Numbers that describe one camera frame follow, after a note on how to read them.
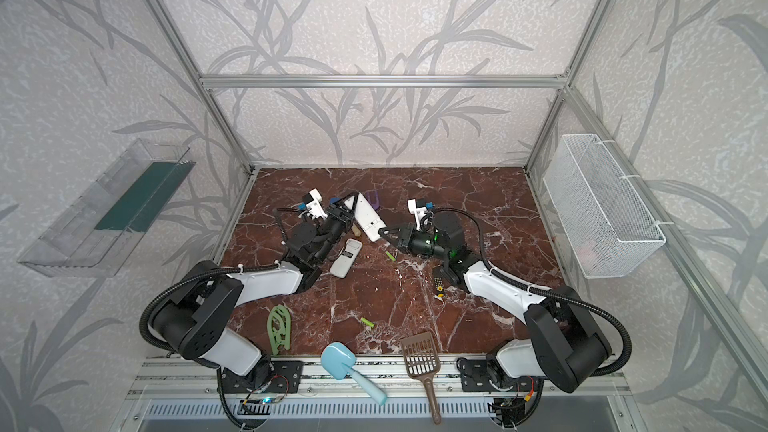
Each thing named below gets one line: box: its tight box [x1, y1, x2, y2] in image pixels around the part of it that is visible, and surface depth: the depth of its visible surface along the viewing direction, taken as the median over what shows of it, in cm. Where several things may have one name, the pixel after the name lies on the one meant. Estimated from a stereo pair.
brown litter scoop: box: [400, 332, 441, 425], surface depth 78 cm
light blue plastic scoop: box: [321, 342, 388, 406], surface depth 77 cm
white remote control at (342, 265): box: [330, 238, 363, 279], surface depth 94 cm
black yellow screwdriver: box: [434, 273, 445, 298], surface depth 89 cm
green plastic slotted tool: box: [267, 304, 291, 356], surface depth 83 cm
